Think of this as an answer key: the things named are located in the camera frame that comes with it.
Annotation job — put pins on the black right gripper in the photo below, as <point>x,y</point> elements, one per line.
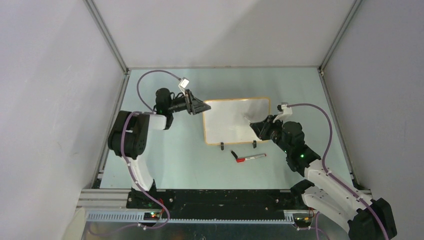
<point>262,128</point>

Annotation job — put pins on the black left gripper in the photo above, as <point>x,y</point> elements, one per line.
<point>194,105</point>

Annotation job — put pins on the yellow framed whiteboard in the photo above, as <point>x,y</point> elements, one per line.
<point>225,121</point>

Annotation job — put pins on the black marker cap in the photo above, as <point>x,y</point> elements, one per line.
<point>234,154</point>

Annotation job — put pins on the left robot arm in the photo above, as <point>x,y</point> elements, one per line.
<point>129,134</point>

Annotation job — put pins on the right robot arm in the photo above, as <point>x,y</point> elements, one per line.
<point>361,216</point>

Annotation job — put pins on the red whiteboard marker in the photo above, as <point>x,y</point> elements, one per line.
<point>253,157</point>

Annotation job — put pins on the right controller board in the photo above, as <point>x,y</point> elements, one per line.
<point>303,222</point>

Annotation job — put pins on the controller board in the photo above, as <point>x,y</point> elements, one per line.
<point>303,222</point>
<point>152,216</point>

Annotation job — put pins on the left controller board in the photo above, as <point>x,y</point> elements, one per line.
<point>152,216</point>

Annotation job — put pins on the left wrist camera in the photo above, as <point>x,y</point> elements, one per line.
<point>183,83</point>

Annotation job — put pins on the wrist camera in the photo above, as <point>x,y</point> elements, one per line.
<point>183,83</point>
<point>284,112</point>

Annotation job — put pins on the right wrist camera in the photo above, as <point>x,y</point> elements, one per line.
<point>284,112</point>

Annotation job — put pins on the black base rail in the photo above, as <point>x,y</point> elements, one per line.
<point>218,204</point>

